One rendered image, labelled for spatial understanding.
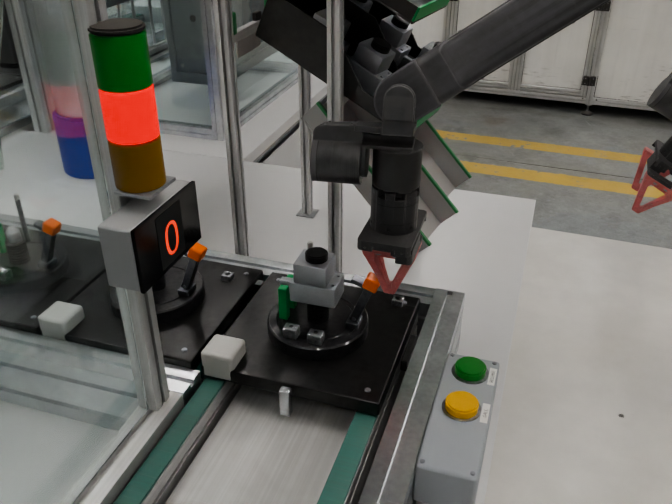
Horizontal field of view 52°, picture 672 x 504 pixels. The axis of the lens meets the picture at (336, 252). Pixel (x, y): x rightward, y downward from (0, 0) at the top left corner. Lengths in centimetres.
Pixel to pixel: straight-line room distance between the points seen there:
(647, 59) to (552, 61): 57
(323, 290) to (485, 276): 49
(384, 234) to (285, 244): 59
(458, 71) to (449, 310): 40
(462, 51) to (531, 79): 419
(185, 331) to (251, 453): 21
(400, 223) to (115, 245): 32
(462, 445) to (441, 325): 24
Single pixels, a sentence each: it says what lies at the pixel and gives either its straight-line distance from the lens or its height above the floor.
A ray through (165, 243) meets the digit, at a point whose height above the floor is 120.
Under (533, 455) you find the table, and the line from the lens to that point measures 98.
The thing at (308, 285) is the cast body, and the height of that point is 105.
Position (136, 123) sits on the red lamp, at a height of 133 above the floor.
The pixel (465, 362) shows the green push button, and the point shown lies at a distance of 93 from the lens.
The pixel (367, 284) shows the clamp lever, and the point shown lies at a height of 106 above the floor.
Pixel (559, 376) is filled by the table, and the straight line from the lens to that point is 111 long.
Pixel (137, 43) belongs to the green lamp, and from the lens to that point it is 66.
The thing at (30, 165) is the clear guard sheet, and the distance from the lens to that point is 64.
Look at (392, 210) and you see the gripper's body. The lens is 80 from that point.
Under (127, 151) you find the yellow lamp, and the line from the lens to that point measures 68.
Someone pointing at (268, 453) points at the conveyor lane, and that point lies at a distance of 88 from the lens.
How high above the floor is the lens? 155
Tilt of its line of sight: 31 degrees down
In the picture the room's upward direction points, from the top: straight up
